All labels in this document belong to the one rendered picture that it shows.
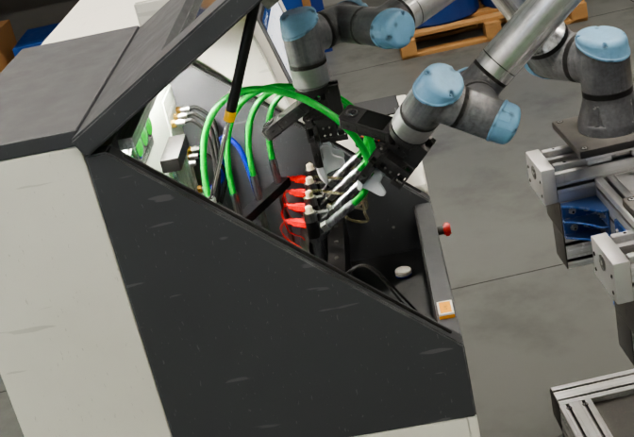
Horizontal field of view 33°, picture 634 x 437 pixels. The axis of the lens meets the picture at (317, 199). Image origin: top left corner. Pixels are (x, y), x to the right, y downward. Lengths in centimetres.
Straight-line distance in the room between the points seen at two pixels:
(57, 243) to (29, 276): 9
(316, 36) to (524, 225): 258
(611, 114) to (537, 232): 196
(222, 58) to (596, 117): 88
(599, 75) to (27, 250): 133
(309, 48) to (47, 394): 82
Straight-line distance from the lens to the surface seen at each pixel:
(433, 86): 182
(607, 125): 258
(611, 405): 310
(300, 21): 210
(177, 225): 191
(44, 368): 210
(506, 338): 382
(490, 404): 352
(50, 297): 202
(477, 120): 187
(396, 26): 205
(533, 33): 197
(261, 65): 253
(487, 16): 709
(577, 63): 258
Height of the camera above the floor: 203
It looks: 23 degrees down
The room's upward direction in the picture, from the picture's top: 13 degrees counter-clockwise
